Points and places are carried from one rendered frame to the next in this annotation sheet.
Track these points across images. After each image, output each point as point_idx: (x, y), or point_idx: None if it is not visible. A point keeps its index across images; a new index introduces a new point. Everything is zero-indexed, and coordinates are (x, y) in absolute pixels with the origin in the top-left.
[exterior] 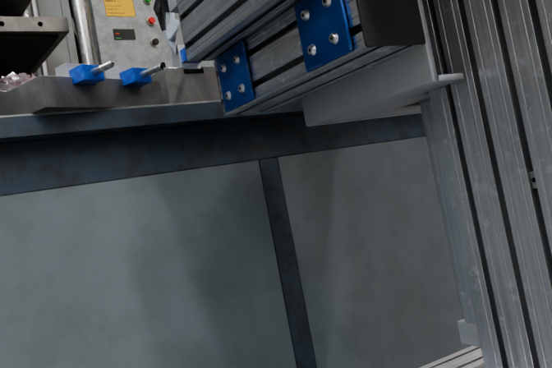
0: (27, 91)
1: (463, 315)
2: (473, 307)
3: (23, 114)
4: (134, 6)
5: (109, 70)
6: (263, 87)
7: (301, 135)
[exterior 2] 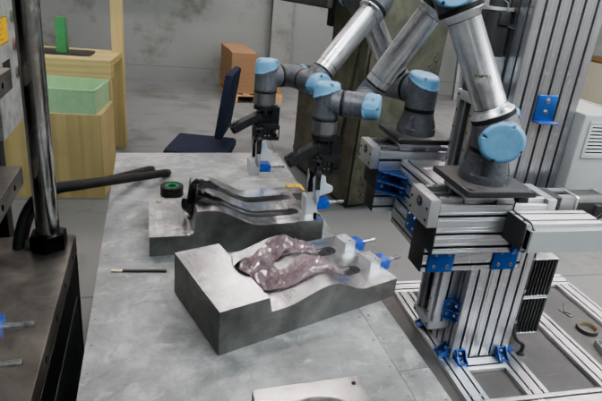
0: (382, 287)
1: (428, 319)
2: (460, 321)
3: (382, 303)
4: (7, 27)
5: (349, 243)
6: (458, 267)
7: None
